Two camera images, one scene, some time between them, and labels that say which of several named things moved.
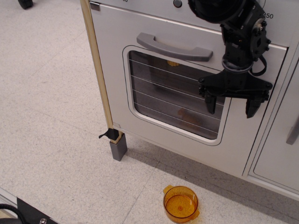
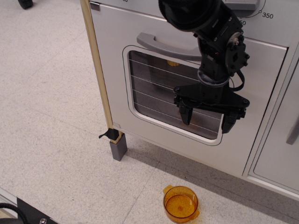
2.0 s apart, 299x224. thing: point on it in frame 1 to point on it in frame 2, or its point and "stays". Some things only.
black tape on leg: (111, 133) stays
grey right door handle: (294, 133) stays
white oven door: (152, 67) stays
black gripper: (244, 85) to (221, 98)
